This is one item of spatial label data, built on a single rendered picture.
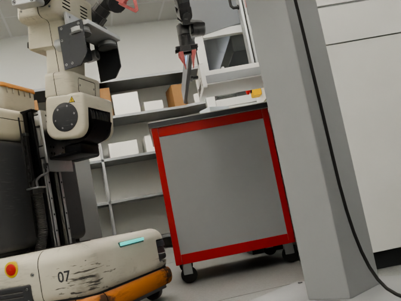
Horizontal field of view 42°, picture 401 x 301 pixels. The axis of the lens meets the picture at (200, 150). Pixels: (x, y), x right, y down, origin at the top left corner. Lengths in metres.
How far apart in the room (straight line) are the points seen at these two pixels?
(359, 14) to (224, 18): 1.48
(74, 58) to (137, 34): 4.96
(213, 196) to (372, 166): 0.83
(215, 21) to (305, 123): 2.11
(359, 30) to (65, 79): 1.07
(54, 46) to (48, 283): 0.86
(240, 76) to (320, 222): 1.12
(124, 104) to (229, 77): 3.88
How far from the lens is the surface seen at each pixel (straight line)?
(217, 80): 2.29
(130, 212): 6.41
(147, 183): 6.44
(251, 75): 2.31
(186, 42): 2.40
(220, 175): 2.46
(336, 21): 2.00
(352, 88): 1.95
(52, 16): 2.04
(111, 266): 1.78
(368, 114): 1.94
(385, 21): 2.06
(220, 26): 3.36
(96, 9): 2.31
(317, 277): 1.36
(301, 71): 1.33
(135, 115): 6.07
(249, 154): 2.49
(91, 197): 2.62
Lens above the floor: 0.30
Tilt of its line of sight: 7 degrees up
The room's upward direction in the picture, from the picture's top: 11 degrees counter-clockwise
